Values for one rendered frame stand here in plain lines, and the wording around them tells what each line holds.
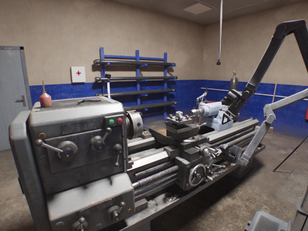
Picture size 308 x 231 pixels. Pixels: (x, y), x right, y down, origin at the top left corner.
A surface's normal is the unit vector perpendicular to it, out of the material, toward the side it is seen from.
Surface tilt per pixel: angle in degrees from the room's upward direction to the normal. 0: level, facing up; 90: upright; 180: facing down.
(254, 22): 90
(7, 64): 90
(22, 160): 90
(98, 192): 32
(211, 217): 0
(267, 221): 0
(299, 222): 90
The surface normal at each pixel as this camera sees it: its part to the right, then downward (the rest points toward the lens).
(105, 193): 0.29, -0.71
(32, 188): 0.56, 0.21
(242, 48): -0.83, 0.14
